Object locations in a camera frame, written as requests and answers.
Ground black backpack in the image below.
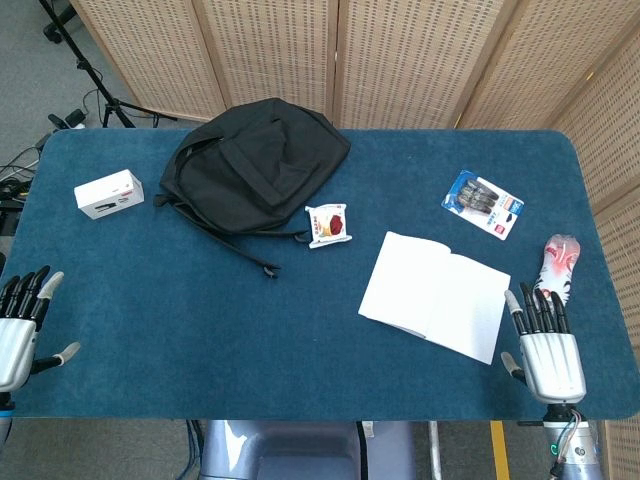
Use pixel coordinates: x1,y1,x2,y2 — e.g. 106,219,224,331
153,97,352,279

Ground metal table leg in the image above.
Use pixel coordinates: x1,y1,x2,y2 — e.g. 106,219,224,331
428,420,444,480

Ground white red snack packet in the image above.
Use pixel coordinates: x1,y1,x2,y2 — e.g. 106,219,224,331
304,203,351,250

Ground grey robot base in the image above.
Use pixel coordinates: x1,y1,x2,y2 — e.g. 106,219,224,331
199,419,416,480

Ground black power adapter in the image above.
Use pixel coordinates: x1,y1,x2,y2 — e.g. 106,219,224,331
48,109,87,130

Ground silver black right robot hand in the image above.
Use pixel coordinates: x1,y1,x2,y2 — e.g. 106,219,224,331
501,282,587,404

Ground black floor cables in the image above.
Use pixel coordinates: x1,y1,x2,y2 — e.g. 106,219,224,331
0,132,51,236

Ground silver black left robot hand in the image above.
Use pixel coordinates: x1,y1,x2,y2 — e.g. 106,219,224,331
0,265,81,394

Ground red white plastic packet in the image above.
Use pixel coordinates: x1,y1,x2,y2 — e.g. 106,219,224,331
533,233,582,304

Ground white and yellow booklet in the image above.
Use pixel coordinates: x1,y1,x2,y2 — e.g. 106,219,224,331
357,230,512,365

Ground white stapler box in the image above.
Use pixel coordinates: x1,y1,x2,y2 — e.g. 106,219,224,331
73,169,145,221

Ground blue table mat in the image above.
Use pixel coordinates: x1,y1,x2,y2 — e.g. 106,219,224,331
0,128,640,422

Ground black tripod stand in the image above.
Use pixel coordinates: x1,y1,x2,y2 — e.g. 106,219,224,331
37,0,177,129

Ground binder clips blister pack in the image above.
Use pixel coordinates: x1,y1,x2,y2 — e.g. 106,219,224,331
440,169,525,241

